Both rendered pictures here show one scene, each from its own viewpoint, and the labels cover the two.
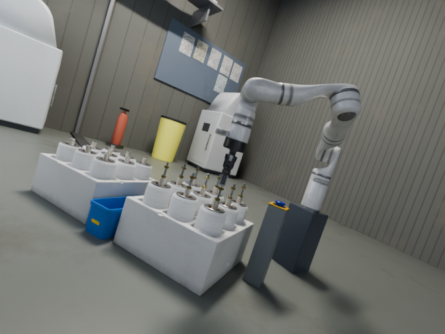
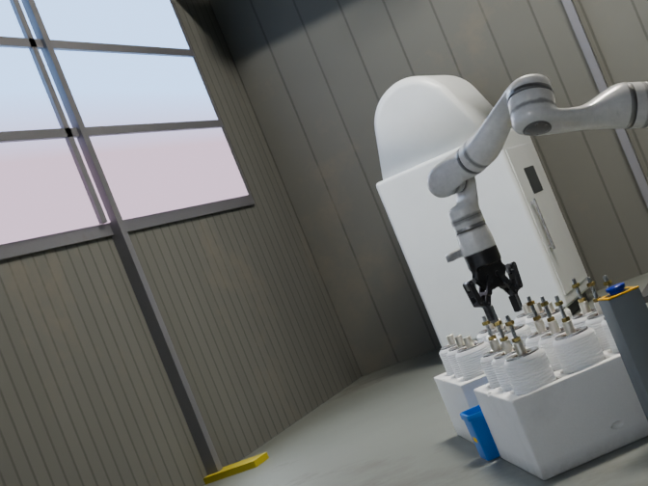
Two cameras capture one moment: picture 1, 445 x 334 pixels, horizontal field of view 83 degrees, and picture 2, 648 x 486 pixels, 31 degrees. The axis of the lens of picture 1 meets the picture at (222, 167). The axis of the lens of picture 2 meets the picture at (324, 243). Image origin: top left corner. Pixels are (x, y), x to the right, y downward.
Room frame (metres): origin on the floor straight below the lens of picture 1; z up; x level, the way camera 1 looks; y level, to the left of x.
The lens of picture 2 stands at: (-0.67, -2.10, 0.58)
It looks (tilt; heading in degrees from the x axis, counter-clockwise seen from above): 1 degrees up; 61
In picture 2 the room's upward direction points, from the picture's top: 22 degrees counter-clockwise
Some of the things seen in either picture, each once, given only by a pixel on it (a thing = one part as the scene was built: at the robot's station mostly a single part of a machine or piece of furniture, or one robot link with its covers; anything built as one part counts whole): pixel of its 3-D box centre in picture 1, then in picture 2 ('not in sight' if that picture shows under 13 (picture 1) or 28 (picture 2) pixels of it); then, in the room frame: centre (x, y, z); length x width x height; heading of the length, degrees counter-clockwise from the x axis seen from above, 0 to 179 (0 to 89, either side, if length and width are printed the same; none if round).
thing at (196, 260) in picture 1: (189, 232); (583, 398); (0.99, 0.04, 0.09); 0.39 x 0.39 x 0.18; 67
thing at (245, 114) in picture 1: (248, 103); (460, 195); (0.85, -0.02, 0.62); 0.09 x 0.07 x 0.15; 5
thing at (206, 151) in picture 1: (221, 132); not in sight; (4.17, 0.19, 0.68); 0.70 x 0.58 x 1.35; 129
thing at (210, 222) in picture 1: (206, 233); (538, 393); (0.84, -0.02, 0.16); 0.10 x 0.10 x 0.18
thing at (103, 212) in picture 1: (125, 215); (526, 414); (1.03, 0.33, 0.06); 0.30 x 0.11 x 0.12; 157
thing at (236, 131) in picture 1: (234, 129); (470, 239); (0.84, 0.00, 0.52); 0.11 x 0.09 x 0.06; 89
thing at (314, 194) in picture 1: (314, 192); not in sight; (1.23, -0.47, 0.39); 0.09 x 0.09 x 0.17; 39
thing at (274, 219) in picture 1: (265, 244); (647, 364); (0.95, -0.25, 0.16); 0.07 x 0.07 x 0.31; 67
